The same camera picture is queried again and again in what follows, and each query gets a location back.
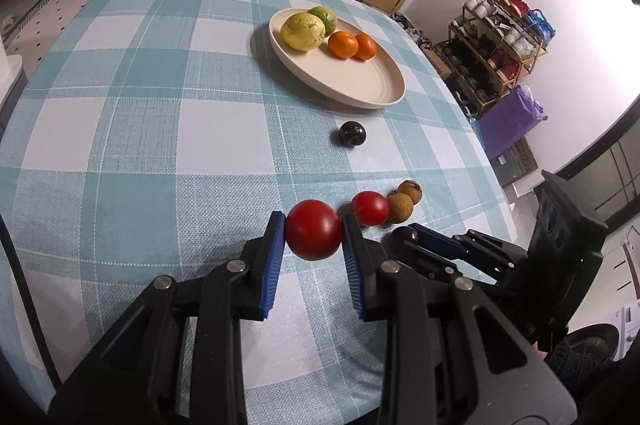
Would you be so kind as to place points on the wooden shoe rack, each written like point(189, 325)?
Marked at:
point(495, 50)

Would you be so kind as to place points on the red tomato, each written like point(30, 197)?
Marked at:
point(370, 208)
point(313, 229)

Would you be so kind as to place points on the brown cardboard box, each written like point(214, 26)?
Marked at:
point(440, 60)

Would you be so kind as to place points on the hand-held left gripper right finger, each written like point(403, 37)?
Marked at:
point(354, 270)

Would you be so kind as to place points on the brown longan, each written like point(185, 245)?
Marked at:
point(411, 190)
point(400, 207)

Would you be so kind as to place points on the white side cabinet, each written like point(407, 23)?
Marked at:
point(10, 75)

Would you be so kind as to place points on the dotted floor rug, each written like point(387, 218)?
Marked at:
point(45, 10)

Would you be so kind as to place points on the dark purple passion fruit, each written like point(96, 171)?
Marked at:
point(404, 235)
point(352, 133)

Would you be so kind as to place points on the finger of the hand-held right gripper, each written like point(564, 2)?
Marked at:
point(430, 260)
point(450, 242)

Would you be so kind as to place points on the small orange tangerine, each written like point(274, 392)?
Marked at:
point(366, 46)

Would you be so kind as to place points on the cream round plate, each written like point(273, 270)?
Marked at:
point(345, 70)

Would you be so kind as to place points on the green-yellow guava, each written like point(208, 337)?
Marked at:
point(326, 16)

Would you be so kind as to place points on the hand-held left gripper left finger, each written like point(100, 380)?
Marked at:
point(272, 265)

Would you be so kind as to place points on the purple plastic bag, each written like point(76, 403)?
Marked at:
point(510, 120)

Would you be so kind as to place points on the large orange tangerine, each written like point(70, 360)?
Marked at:
point(342, 43)

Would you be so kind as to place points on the yellow guava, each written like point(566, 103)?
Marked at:
point(301, 31)

